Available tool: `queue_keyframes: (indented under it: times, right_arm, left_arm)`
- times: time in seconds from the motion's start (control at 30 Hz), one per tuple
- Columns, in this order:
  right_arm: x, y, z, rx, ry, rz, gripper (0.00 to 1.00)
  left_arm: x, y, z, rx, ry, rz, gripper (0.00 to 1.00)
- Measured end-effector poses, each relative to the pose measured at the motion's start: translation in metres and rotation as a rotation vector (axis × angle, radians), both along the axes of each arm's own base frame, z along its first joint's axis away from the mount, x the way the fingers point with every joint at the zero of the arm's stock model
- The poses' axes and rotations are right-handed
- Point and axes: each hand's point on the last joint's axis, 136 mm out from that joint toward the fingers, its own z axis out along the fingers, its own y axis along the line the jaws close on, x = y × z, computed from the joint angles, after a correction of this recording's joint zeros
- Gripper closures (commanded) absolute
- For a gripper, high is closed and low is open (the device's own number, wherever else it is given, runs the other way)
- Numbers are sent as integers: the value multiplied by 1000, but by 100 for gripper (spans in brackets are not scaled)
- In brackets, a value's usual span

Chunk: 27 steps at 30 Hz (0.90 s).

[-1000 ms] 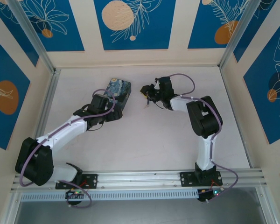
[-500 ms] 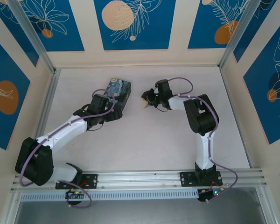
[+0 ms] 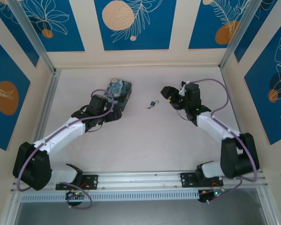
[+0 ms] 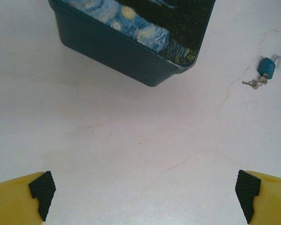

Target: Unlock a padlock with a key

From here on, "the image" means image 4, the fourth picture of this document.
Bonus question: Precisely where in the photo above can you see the small silver key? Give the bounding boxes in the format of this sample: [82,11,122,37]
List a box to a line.
[241,79,259,90]

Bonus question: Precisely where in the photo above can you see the teal padlock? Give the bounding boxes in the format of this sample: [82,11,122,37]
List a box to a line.
[257,54,281,80]

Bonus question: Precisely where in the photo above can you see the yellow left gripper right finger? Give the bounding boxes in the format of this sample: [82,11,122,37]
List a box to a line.
[235,169,281,225]

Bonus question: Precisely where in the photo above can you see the starry night print box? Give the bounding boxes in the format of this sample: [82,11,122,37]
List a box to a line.
[48,0,216,88]

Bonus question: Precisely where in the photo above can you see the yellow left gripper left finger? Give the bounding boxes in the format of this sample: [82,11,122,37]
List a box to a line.
[0,171,57,225]

